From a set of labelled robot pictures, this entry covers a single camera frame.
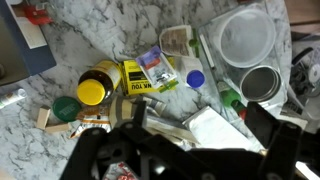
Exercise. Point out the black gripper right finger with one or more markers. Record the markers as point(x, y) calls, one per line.
point(263, 123)

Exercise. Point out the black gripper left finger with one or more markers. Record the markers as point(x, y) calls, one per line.
point(90, 150)

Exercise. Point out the metal cup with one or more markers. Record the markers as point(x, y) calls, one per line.
point(260, 83)

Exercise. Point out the brown bottle yellow cap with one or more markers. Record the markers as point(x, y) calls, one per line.
point(91, 91)

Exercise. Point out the green round lid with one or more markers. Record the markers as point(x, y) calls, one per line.
point(66, 109)

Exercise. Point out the white bottle blue cap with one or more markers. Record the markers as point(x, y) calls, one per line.
point(195, 79)

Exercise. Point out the clear rectangular container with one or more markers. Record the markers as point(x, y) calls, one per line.
point(210, 50)

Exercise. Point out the blue cardboard box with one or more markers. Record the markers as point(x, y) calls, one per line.
point(20, 50)

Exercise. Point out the brown orange snack packet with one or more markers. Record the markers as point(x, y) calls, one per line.
point(91, 121)

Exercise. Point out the red candy wrappers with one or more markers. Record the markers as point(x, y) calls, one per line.
point(120, 171)

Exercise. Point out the long wooden block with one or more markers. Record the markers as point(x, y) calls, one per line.
point(58, 128)

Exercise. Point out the clear plastic storage bin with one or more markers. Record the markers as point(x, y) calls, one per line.
point(303, 100)

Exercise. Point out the short wooden block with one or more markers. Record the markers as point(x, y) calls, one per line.
point(43, 117)

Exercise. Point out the silver compact disc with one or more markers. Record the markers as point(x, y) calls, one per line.
point(315, 73)

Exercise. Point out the yellow thank you card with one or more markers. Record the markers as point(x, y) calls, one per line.
point(131, 80)

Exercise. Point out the white tube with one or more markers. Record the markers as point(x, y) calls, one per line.
point(11, 97)

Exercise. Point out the small purple red pouch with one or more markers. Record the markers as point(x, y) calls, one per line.
point(156, 68)

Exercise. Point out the green clip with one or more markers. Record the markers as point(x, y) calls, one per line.
point(194, 41)

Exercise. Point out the small red packet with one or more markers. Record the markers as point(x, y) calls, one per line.
point(37, 15)

